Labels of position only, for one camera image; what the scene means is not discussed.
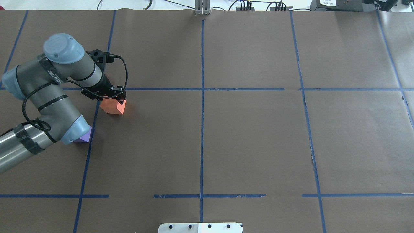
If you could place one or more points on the black computer box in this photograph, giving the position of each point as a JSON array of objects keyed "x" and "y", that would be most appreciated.
[{"x": 352, "y": 5}]

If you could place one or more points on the black power strip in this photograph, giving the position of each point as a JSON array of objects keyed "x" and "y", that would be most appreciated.
[{"x": 271, "y": 6}]

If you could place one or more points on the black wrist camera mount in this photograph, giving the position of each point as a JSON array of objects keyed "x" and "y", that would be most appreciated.
[{"x": 101, "y": 58}]

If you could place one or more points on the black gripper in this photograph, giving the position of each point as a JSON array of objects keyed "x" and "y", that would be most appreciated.
[{"x": 104, "y": 85}]

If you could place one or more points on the aluminium frame post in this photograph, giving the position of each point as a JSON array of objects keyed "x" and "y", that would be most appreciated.
[{"x": 202, "y": 7}]

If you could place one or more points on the orange foam block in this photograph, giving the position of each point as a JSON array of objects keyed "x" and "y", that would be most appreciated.
[{"x": 113, "y": 106}]

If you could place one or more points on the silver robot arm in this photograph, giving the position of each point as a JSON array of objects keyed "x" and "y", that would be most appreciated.
[{"x": 50, "y": 115}]

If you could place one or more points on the dark purple foam block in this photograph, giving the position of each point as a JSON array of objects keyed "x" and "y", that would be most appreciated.
[{"x": 84, "y": 138}]

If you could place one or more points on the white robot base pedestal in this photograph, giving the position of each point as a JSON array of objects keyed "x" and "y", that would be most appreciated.
[{"x": 210, "y": 227}]

